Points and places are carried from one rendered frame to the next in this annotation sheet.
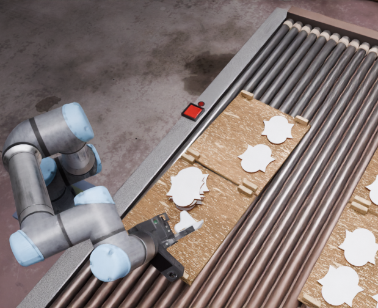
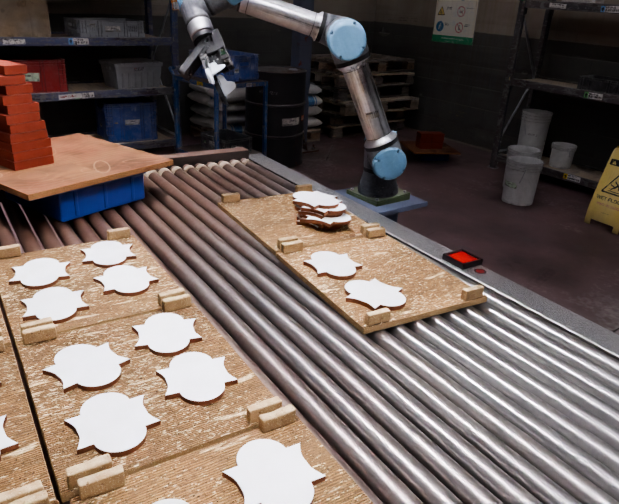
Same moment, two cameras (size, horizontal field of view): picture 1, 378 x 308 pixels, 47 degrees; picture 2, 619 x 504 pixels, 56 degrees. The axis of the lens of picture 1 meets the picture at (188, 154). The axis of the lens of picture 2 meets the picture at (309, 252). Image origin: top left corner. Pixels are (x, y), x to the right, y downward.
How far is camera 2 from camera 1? 2.15 m
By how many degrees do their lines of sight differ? 80
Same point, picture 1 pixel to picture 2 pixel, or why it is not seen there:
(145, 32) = not seen: outside the picture
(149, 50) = not seen: outside the picture
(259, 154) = (337, 266)
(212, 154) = (366, 245)
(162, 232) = (209, 48)
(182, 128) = (434, 249)
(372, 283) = (79, 272)
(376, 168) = (214, 348)
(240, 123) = (411, 276)
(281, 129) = (370, 294)
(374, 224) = (136, 304)
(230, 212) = (270, 234)
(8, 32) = not seen: outside the picture
